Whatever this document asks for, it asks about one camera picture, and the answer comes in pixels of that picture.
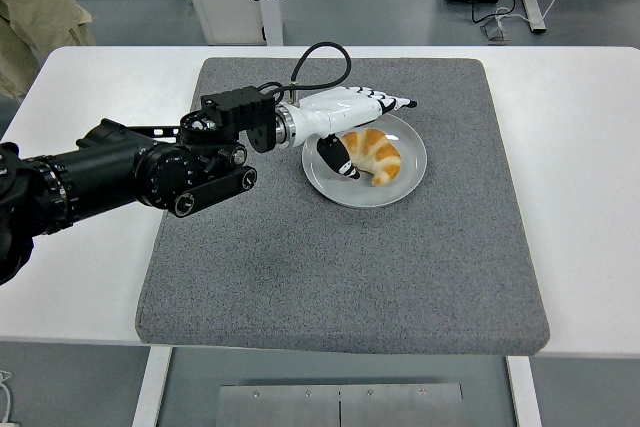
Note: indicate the grey felt mat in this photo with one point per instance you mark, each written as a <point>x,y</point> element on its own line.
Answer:
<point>325,272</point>

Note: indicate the person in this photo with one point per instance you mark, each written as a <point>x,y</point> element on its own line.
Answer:
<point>30,12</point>

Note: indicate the clear plastic holder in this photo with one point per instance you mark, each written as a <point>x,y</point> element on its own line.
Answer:
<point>495,29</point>

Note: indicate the golden croissant bread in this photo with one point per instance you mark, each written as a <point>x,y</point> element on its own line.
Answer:
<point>375,147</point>

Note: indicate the white table leg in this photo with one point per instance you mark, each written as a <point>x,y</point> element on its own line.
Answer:
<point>525,397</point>
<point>150,387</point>

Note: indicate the round grey plate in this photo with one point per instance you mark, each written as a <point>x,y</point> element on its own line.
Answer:
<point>350,192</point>

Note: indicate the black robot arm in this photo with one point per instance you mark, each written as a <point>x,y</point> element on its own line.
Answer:
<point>100,177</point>

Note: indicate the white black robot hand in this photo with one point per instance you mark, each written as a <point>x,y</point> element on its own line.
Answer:
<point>335,109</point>

